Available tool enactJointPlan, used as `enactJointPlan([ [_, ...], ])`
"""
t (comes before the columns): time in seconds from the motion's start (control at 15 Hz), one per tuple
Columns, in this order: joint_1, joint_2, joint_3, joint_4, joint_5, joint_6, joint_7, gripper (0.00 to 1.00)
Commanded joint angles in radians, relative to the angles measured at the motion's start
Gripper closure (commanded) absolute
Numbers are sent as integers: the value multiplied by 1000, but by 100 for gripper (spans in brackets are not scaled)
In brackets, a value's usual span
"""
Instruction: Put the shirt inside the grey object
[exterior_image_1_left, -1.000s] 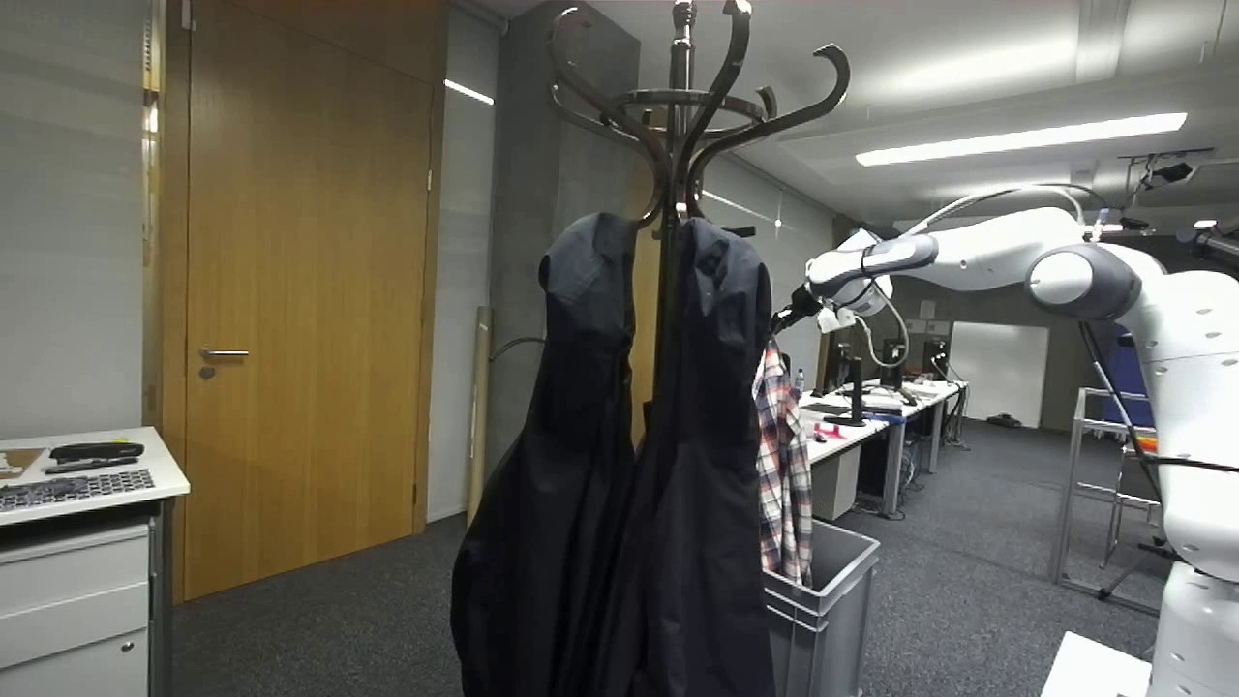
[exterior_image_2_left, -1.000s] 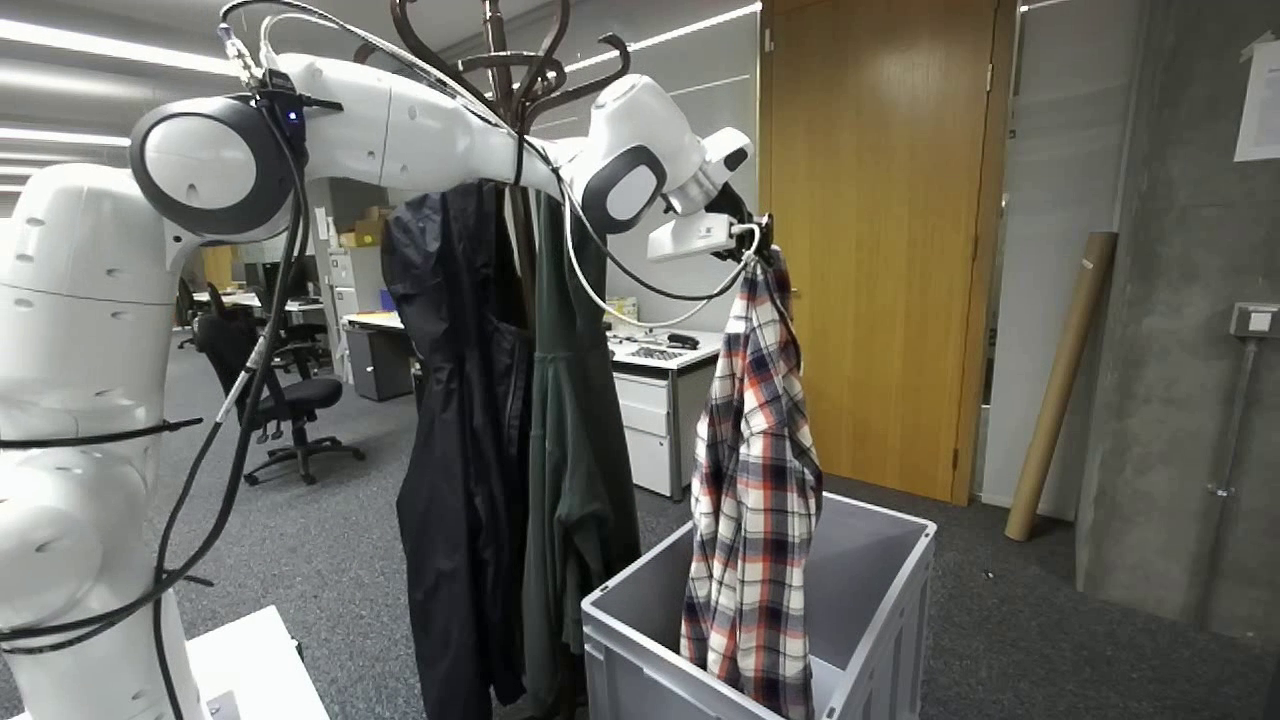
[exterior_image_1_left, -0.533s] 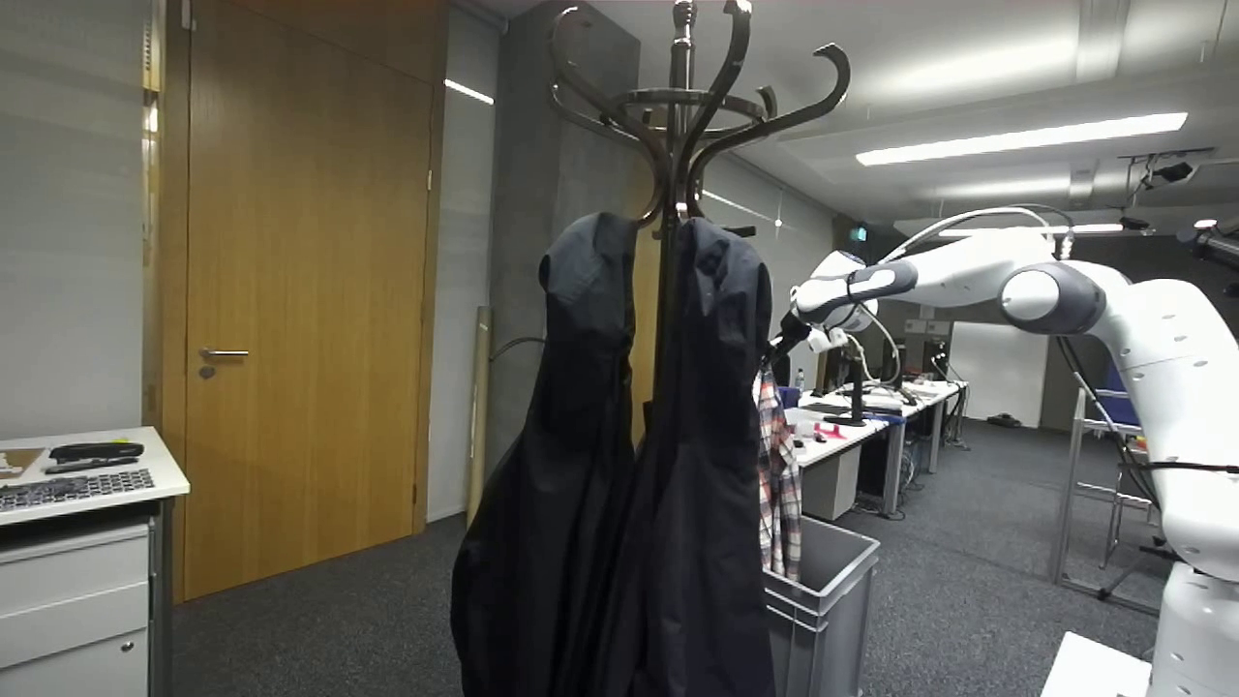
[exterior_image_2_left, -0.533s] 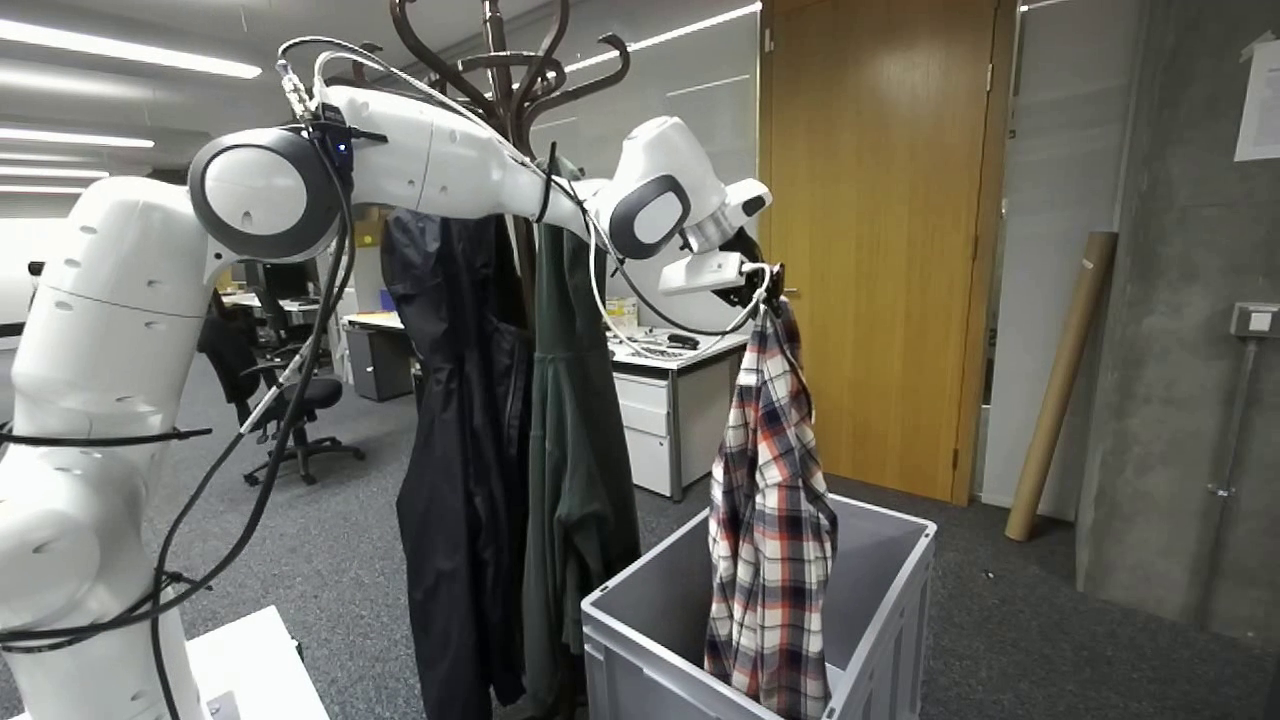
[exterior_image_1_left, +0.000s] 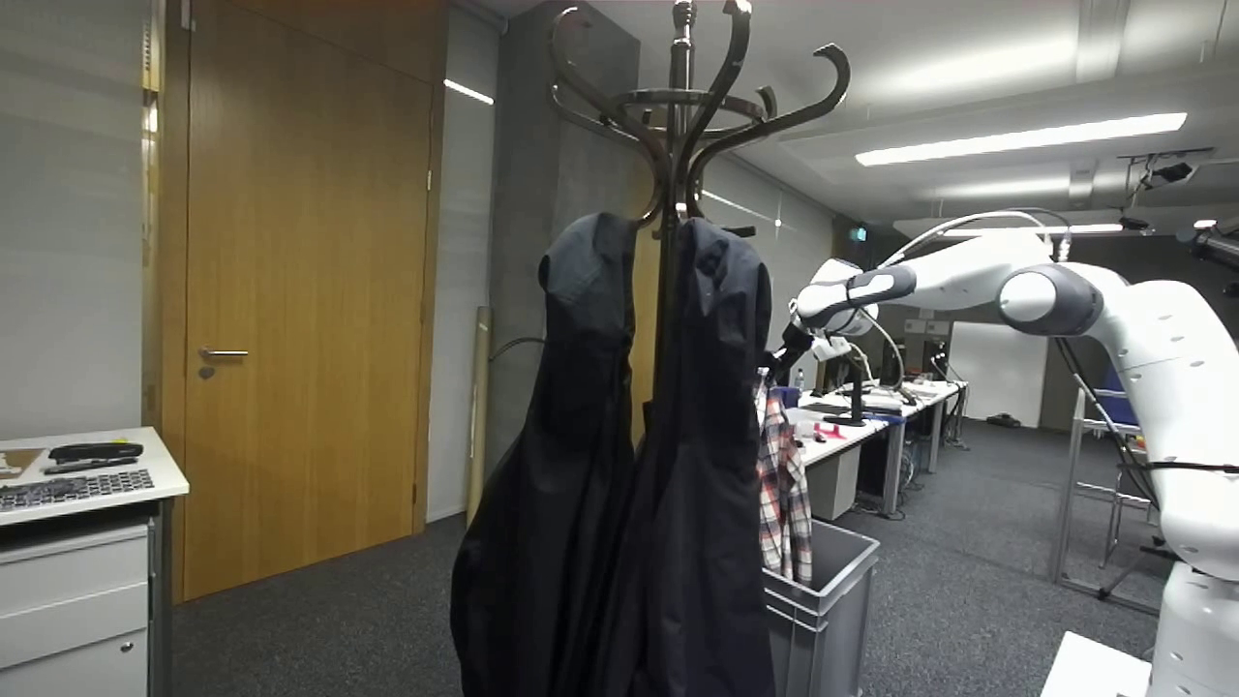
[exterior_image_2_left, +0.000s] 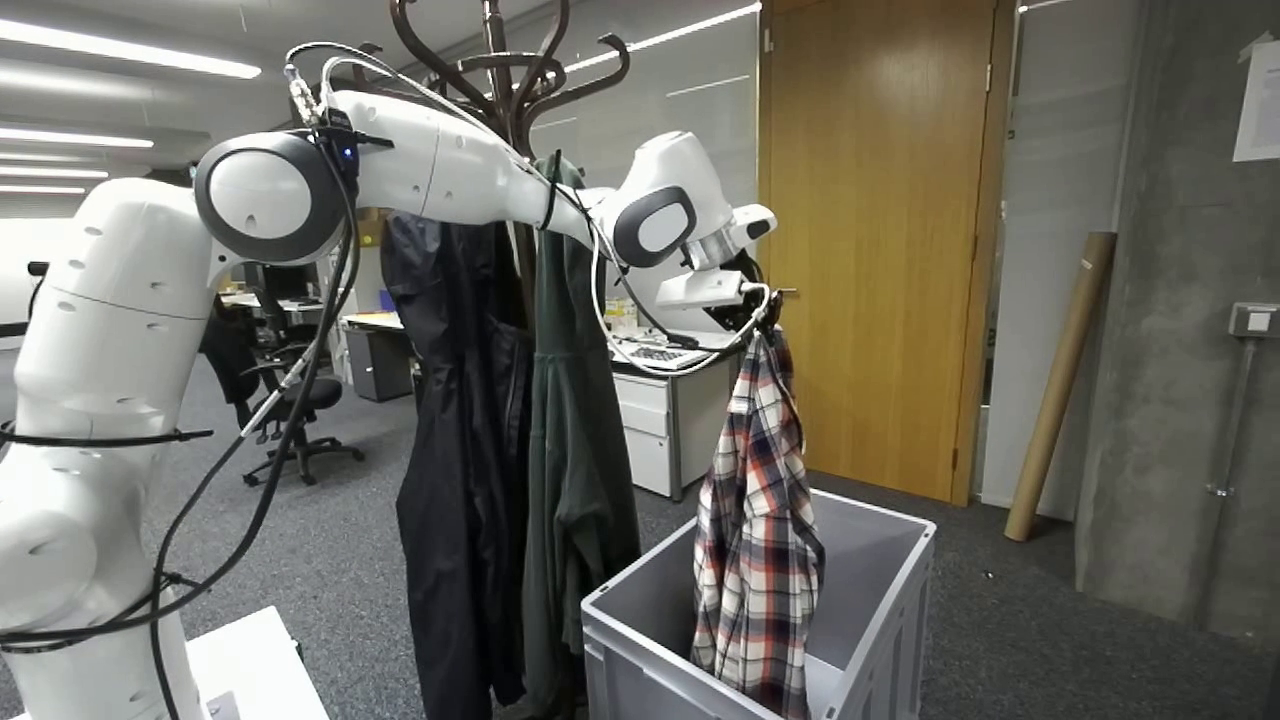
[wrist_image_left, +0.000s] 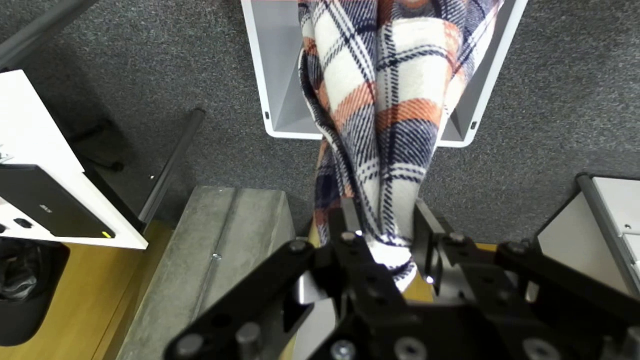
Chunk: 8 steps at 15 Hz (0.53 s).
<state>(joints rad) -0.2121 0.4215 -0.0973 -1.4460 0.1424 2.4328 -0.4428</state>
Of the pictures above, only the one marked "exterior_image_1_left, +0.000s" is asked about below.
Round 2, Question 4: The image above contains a blue equipment cart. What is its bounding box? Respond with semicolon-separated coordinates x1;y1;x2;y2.
1094;383;1148;436

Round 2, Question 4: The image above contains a wooden door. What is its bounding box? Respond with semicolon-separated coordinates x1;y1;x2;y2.
161;0;453;609

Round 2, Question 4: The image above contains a metal frame table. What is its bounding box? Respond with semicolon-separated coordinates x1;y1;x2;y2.
1049;383;1173;605

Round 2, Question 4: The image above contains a bright ceiling light panel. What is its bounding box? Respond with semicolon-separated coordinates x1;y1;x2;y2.
852;110;1194;174
937;221;1130;245

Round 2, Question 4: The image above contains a dark green jacket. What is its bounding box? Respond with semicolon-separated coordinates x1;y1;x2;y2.
448;210;650;697

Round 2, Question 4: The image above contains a black stereo camera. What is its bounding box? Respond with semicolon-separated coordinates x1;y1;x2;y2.
1134;146;1204;195

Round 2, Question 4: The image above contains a long linear ceiling light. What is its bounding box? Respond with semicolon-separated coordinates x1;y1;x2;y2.
442;79;499;112

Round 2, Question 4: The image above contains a grey plastic crate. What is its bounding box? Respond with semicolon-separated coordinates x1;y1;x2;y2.
759;516;885;697

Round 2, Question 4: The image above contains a plaid flannel shirt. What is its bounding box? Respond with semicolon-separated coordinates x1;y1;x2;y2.
751;370;822;590

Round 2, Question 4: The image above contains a white office desk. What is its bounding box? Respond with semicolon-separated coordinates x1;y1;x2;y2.
786;375;968;524

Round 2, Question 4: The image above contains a white whiteboard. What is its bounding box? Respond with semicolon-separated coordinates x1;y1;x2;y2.
945;317;1053;428

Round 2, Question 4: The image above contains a white flat board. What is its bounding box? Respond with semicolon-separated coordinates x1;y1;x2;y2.
1037;626;1157;697

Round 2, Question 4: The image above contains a dark blue-grey jacket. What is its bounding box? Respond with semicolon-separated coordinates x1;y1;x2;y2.
583;212;779;697

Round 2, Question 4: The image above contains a black desk monitor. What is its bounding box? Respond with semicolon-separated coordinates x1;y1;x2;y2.
841;361;872;426

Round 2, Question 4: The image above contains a silver door handle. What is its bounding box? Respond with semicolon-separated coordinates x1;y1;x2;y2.
195;345;251;383

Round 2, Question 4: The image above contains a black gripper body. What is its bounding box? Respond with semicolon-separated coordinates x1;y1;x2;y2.
775;317;830;379

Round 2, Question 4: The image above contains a dark bentwood coat rack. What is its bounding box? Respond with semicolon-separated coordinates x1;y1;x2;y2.
550;0;857;401

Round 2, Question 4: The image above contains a dark computer keyboard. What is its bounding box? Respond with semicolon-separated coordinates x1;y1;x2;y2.
0;465;160;520

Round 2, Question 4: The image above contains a white drawer cabinet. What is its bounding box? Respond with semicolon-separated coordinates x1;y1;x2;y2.
0;423;195;697

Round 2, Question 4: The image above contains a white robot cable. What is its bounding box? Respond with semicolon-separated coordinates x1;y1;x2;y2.
876;205;1056;270

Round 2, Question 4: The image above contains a small black device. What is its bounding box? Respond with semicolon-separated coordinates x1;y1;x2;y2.
46;436;147;477

